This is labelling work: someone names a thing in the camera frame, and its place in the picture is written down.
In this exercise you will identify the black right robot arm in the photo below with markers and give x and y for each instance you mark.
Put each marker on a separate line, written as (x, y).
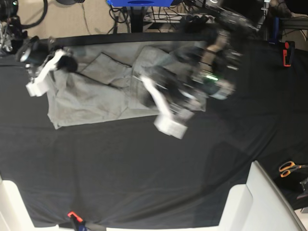
(13, 33)

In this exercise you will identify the black stand column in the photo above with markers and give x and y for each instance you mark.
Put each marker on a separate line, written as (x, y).
(137, 15)

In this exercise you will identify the red black clamp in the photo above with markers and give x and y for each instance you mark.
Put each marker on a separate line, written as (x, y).
(288, 53)
(77, 222)

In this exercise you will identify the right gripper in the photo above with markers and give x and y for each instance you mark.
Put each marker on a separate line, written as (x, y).
(37, 52)

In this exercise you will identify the red black clamp bottom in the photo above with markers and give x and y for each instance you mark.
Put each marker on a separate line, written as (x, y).
(77, 222)

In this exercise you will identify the grey T-shirt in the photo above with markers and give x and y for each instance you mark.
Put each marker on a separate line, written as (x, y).
(106, 87)

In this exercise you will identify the blue clamp right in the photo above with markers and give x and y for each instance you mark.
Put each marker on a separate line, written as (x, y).
(274, 39)

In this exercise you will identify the white chair left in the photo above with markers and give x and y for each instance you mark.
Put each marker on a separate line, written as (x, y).
(13, 213)

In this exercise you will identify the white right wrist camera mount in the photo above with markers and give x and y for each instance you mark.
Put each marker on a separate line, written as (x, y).
(41, 84)

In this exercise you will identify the white chair right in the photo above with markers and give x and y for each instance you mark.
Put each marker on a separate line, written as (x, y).
(258, 205)

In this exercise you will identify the orange handled scissors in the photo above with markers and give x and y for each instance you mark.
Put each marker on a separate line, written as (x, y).
(288, 167)

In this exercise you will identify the white chair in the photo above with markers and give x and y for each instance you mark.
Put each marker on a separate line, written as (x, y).
(258, 205)
(13, 213)

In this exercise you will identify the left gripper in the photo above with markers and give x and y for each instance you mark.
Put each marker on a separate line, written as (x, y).
(183, 97)

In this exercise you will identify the red black clamp right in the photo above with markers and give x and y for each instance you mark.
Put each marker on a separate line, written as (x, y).
(288, 53)

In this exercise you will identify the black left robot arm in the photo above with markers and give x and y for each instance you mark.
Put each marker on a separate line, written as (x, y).
(212, 62)

